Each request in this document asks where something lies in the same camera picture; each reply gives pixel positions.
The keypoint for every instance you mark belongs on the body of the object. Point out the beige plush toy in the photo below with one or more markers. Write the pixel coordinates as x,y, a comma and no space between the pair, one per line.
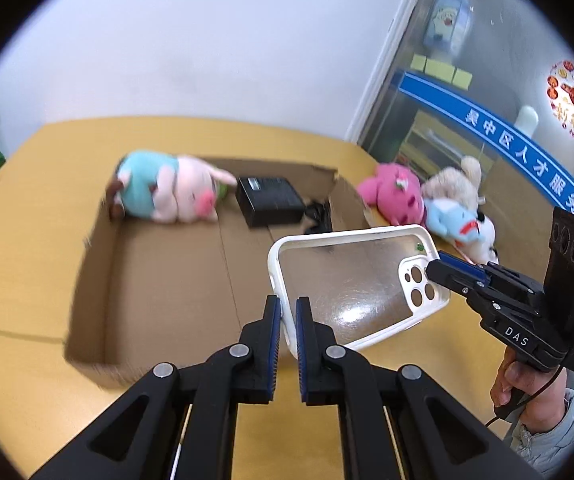
454,182

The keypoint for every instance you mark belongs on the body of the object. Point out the person's right hand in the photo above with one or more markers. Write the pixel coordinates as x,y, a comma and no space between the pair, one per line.
547,400

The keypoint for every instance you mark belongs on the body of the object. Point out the yellow sticky note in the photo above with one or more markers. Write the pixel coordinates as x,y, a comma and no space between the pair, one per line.
463,77
439,68
420,61

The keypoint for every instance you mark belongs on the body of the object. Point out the black rectangular box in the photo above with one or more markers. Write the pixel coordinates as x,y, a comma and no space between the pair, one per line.
267,195

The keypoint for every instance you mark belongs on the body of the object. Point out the blue and white plush toy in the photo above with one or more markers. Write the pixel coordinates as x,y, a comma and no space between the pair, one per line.
449,220

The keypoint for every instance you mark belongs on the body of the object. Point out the teal and pink pig plush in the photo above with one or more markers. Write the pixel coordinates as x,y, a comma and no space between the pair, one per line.
142,175

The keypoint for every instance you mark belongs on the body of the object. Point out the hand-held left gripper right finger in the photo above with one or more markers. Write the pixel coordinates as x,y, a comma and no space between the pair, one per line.
303,355

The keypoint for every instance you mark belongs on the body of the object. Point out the blue banner strip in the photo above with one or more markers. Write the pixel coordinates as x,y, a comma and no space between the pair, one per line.
492,130

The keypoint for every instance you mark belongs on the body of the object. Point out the brown cardboard box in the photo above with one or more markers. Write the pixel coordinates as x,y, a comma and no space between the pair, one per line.
167,270

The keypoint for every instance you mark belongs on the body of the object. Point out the blue cartoon sticker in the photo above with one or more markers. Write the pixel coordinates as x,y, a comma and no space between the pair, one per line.
447,20

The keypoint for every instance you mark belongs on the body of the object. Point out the person's right forearm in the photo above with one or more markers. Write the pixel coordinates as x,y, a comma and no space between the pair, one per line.
552,445

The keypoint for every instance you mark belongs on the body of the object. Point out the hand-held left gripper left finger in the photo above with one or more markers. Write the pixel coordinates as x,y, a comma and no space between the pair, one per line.
273,355

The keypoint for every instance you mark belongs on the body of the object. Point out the white clear phone case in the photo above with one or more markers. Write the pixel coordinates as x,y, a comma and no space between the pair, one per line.
347,270

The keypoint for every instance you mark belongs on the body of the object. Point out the glass partition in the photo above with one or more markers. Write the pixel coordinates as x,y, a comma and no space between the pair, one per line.
507,35

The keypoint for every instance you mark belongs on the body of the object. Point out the pink plush toy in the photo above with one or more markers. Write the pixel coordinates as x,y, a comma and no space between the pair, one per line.
392,190

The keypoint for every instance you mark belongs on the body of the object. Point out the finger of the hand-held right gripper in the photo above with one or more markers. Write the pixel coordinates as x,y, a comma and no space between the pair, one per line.
447,277
459,263

